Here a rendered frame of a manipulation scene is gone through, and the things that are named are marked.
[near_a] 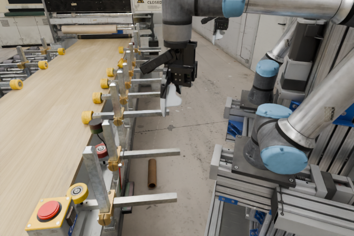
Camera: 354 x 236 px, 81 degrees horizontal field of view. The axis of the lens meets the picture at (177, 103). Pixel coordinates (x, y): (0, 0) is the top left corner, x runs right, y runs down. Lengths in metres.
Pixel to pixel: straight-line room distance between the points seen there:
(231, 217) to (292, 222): 0.86
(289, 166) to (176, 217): 1.36
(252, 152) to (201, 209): 1.17
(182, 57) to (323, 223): 0.73
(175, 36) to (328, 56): 0.56
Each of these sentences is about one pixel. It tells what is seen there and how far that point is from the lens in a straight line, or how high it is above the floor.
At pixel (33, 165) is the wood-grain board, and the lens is 1.22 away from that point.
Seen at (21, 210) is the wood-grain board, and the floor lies 0.90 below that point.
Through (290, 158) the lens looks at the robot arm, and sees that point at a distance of 0.66.
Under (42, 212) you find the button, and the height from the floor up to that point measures 1.23.
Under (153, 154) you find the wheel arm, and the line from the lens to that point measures 1.15.
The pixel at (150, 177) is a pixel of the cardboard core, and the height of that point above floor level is 0.08.
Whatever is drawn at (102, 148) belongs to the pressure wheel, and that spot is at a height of 0.90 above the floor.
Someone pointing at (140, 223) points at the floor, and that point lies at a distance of 1.92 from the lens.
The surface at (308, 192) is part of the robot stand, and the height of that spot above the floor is 0.97.
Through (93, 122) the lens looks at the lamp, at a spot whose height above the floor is 1.10.
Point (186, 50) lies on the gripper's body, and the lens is 0.54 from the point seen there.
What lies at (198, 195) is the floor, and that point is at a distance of 2.04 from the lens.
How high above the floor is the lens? 1.64
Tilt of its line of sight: 30 degrees down
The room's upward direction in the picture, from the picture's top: straight up
